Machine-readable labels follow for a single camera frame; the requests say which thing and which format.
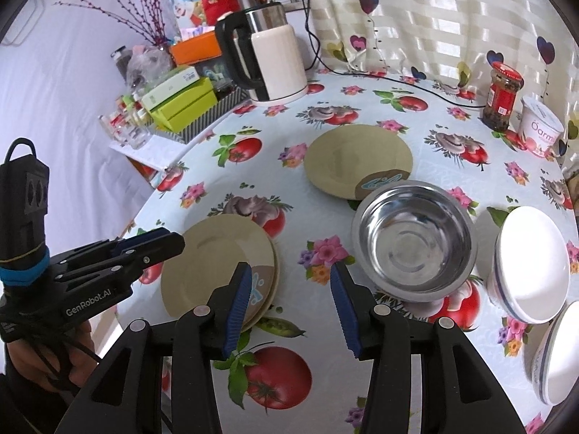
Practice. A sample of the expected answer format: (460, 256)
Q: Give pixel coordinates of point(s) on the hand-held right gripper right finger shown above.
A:
(343, 312)

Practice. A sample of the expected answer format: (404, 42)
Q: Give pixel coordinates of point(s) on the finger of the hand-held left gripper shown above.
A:
(158, 251)
(144, 237)

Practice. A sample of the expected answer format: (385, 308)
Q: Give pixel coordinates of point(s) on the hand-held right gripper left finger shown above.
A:
(239, 307)

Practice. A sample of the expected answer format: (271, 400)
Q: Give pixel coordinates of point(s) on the beige plate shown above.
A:
(267, 300)
(353, 158)
(212, 266)

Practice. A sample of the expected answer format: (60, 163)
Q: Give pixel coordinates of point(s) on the stainless steel bowl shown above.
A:
(411, 239)

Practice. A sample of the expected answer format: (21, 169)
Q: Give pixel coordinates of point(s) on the white bowl with blue stripe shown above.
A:
(558, 361)
(531, 271)

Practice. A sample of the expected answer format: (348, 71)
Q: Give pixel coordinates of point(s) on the person's left hand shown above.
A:
(31, 361)

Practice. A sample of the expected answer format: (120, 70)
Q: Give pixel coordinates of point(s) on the white paper sheet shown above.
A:
(149, 153)

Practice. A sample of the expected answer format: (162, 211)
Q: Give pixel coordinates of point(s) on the group of small glasses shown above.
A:
(124, 129)

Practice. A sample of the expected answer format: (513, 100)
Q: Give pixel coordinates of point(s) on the black-white striped tray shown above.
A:
(212, 113)

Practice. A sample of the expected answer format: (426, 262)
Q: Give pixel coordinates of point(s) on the white and green box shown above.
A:
(169, 86)

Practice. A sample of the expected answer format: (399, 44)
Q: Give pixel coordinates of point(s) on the clear plastic bag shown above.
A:
(149, 65)

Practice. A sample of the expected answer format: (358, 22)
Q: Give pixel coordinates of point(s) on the dark-lidded jar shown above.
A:
(121, 61)

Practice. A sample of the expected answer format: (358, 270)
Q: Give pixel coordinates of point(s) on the orange box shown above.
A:
(197, 49)

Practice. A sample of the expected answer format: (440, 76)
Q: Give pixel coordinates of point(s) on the fruit and flower tablecloth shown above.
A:
(353, 113)

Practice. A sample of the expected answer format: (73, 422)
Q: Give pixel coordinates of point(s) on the white kettle base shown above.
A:
(298, 95)

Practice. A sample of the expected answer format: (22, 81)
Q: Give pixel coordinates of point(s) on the purple decorative branches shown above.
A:
(135, 13)

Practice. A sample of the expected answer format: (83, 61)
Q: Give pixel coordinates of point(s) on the cream electric kettle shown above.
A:
(276, 54)

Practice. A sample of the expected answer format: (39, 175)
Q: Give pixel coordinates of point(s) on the colourful cartoon bag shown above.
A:
(185, 4)

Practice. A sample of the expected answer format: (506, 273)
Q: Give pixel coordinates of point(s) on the red-lidded sauce jar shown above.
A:
(502, 95)

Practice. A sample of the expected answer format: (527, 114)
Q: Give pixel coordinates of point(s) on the white yogurt cup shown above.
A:
(540, 126)

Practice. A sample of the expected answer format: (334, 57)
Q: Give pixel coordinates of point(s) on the cream curtain with hearts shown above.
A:
(429, 13)

